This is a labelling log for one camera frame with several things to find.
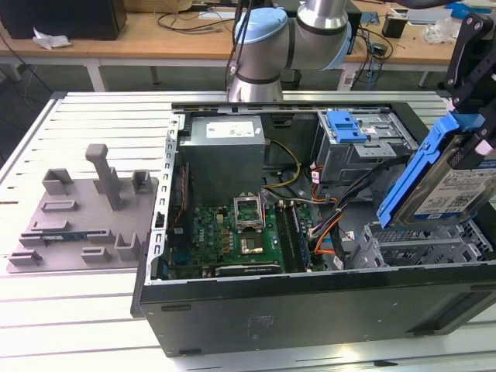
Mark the hard disk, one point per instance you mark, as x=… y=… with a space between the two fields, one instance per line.
x=445 y=190

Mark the black power adapter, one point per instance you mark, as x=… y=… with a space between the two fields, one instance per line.
x=378 y=49

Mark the clear plastic bag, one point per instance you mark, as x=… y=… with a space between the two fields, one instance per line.
x=439 y=31

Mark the small blue board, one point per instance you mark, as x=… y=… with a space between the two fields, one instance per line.
x=370 y=17

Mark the blue cardboard box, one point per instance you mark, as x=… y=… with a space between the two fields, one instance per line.
x=461 y=7

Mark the grey metal drive cage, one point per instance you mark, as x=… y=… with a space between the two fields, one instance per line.
x=345 y=162

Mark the grey flat device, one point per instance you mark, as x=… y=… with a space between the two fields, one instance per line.
x=430 y=16

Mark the black waste bin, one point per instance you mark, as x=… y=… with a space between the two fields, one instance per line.
x=290 y=79

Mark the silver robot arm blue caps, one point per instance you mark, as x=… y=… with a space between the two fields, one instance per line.
x=310 y=42

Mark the green motherboard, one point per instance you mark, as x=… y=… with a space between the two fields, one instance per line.
x=211 y=232

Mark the blue plastic drive latch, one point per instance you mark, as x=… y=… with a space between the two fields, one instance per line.
x=343 y=129

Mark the perforated metal disk bay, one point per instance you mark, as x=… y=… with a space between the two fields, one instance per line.
x=407 y=248

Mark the long wooden desk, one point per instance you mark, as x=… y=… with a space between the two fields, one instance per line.
x=128 y=42

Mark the black graphics card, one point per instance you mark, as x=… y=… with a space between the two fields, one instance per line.
x=248 y=270

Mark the small black box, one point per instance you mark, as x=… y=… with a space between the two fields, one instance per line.
x=393 y=27

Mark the RAM stick with chips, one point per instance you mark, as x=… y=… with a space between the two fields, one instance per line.
x=301 y=240

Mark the black open PC case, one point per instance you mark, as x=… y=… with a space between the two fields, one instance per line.
x=271 y=310

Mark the crumpled white paper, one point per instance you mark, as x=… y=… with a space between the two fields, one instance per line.
x=48 y=40

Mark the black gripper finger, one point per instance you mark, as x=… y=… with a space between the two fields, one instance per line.
x=463 y=58
x=486 y=97

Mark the grey power supply unit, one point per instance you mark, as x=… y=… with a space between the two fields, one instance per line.
x=221 y=162

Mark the CPU socket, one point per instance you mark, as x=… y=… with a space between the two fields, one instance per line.
x=251 y=246

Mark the RAM stick blue label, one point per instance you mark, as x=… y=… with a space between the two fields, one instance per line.
x=66 y=236

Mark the grey parts rack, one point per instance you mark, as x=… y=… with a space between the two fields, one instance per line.
x=89 y=217

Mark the black RAM slot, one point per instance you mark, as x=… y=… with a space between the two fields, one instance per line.
x=284 y=236

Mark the large black box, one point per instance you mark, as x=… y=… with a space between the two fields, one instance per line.
x=62 y=19

